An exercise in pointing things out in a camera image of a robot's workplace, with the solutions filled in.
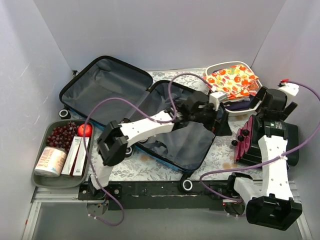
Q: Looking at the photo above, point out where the dark red grape bunch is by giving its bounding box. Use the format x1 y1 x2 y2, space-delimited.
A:
46 121 79 152

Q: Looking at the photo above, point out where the red apple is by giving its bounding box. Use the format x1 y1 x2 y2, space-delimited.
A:
77 124 93 137

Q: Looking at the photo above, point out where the blue fish-print suitcase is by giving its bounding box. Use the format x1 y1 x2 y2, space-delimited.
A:
58 55 227 193

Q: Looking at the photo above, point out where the white small box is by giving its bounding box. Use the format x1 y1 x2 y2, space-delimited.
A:
73 138 87 177
61 136 82 176

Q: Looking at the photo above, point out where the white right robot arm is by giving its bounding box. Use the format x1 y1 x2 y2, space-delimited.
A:
226 83 302 231

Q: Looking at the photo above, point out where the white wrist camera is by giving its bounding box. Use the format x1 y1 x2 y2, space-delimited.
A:
208 91 228 112
278 81 299 98

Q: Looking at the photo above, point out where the dark purple garment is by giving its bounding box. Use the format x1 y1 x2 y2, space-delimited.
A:
224 100 251 112

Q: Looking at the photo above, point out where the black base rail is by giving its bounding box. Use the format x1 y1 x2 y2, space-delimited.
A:
78 181 244 211

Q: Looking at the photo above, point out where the orange floral cloth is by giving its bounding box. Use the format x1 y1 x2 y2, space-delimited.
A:
204 63 260 100

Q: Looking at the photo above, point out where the dark green tray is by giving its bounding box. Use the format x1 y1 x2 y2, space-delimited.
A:
31 119 90 189

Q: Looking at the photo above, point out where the cream plastic basin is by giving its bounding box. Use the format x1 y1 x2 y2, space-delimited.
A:
204 61 262 117

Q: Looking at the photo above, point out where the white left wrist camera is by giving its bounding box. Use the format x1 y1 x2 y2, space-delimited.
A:
208 91 228 112

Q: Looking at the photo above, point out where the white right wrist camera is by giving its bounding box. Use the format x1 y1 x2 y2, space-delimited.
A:
278 81 299 98

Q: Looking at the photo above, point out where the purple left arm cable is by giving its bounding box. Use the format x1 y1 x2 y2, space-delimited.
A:
82 72 213 227

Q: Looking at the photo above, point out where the black storage box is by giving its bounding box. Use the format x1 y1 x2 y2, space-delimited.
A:
239 115 299 166

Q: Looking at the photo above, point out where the floral fern table mat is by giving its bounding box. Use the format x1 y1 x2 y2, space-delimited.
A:
84 69 266 181

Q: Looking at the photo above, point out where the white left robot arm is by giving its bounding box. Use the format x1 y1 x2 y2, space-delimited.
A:
89 91 231 200

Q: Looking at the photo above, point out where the pink patterned packet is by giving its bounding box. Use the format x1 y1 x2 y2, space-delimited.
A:
34 146 67 178

